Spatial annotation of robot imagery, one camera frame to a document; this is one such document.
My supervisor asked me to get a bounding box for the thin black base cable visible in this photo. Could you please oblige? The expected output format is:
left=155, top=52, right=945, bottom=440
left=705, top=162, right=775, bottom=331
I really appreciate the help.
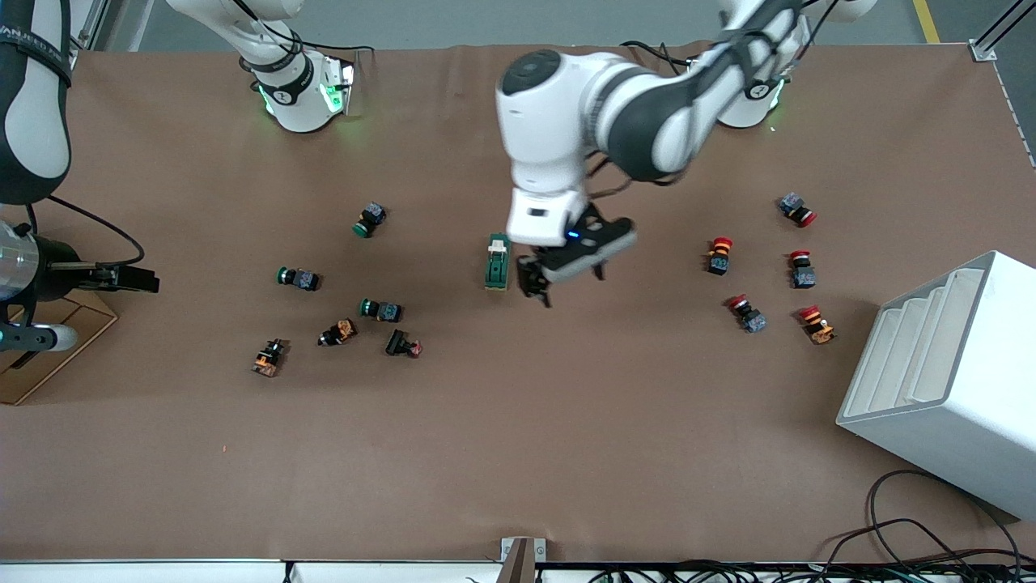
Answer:
left=231, top=0, right=376, bottom=53

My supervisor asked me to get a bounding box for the silver table edge bracket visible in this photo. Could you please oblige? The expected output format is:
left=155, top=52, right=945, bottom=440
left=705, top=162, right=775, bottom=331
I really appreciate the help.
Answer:
left=500, top=536, right=548, bottom=583

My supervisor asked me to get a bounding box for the red button with orange block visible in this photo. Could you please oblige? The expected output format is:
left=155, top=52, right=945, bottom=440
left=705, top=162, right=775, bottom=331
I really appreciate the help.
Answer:
left=798, top=304, right=838, bottom=346

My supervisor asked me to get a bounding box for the black looping cable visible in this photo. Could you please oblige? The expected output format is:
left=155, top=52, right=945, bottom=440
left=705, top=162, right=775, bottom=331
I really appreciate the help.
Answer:
left=866, top=468, right=1025, bottom=568

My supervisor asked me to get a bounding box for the aluminium frame profile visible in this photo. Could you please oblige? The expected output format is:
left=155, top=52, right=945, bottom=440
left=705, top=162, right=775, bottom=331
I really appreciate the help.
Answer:
left=967, top=0, right=1036, bottom=62
left=69, top=0, right=110, bottom=70

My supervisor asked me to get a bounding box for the brown cardboard box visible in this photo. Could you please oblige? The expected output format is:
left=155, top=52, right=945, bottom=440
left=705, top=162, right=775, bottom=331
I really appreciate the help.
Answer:
left=0, top=291, right=119, bottom=406

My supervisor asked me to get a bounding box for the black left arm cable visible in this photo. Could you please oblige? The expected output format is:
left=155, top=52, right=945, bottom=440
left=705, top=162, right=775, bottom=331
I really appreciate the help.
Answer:
left=584, top=150, right=689, bottom=203

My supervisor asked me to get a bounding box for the white table edge rail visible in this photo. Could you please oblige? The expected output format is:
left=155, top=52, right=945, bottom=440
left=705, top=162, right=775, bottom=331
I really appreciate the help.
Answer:
left=0, top=557, right=503, bottom=583

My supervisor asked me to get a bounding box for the white stepped rack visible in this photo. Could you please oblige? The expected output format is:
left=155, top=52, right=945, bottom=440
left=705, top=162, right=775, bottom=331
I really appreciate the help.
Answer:
left=836, top=250, right=1036, bottom=521

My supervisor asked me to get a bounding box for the black cable bundle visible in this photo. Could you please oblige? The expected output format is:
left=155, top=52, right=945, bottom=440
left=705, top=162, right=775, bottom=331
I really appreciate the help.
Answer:
left=591, top=557, right=1036, bottom=583

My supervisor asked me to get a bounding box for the green load switch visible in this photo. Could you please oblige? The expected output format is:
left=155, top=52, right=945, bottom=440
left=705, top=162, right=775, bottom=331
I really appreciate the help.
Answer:
left=484, top=233, right=511, bottom=291

